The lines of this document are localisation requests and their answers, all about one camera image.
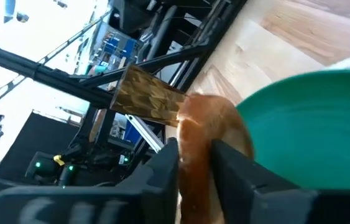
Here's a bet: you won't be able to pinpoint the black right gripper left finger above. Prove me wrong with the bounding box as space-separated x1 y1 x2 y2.
0 138 181 224

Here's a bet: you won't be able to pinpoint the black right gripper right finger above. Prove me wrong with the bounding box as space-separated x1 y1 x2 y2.
211 139 350 224

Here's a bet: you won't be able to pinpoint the brown toast slice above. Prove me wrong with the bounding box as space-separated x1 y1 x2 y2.
176 93 256 224

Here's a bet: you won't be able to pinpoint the silver aluminium bar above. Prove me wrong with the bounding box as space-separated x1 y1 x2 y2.
124 113 165 154

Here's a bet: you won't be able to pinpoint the green plate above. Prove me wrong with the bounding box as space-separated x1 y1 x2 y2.
236 70 350 191

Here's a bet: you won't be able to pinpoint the amber drinking glass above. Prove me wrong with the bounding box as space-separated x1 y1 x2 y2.
109 63 188 128

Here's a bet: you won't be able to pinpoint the black box with green lights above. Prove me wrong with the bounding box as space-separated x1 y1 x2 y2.
24 146 134 188

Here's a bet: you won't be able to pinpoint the black flat board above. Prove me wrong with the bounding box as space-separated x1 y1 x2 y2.
0 110 84 186

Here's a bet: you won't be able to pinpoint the blue storage bins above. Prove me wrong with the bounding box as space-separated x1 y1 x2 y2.
102 30 139 58

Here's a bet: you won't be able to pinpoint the black metal table frame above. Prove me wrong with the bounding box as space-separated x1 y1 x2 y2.
0 0 249 147

